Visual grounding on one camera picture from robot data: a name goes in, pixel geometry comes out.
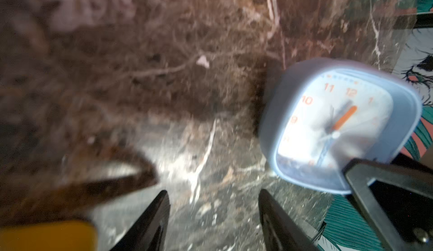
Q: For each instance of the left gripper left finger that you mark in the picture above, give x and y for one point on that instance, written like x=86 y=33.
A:
x=148 y=233

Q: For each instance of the yellow alarm clock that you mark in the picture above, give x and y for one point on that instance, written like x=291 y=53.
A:
x=72 y=235

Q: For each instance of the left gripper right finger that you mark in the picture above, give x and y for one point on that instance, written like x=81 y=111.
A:
x=279 y=231

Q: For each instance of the blue alarm clock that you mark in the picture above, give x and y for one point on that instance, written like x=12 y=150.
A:
x=322 y=113

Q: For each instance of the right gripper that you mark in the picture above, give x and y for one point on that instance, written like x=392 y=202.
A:
x=396 y=200

